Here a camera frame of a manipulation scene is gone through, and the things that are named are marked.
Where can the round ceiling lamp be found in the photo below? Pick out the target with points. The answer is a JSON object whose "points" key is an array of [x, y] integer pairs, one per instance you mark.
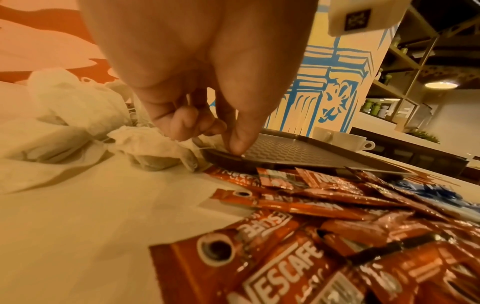
{"points": [[442, 85]]}

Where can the person's left hand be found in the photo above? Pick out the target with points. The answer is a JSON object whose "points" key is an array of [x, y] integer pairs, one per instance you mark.
{"points": [[202, 53]]}

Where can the pile of red Nescafe sachets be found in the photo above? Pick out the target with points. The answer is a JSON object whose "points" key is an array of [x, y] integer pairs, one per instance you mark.
{"points": [[337, 249]]}

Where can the wooden shelving unit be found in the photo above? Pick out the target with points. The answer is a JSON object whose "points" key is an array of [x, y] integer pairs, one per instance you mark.
{"points": [[405, 65]]}

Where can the pile of white tea bags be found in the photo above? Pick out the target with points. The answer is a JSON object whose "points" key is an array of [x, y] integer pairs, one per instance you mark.
{"points": [[75, 127]]}

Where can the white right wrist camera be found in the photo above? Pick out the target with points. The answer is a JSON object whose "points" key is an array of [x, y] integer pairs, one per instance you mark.
{"points": [[364, 15]]}

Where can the dark brown tray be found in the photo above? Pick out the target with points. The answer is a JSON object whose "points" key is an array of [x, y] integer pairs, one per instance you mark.
{"points": [[300, 153]]}

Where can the small white cup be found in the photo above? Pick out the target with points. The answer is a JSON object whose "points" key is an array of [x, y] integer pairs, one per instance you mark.
{"points": [[322, 135], [349, 141]]}

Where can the pile of blue sugar sachets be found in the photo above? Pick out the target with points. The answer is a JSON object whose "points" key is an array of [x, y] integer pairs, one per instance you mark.
{"points": [[442, 196]]}

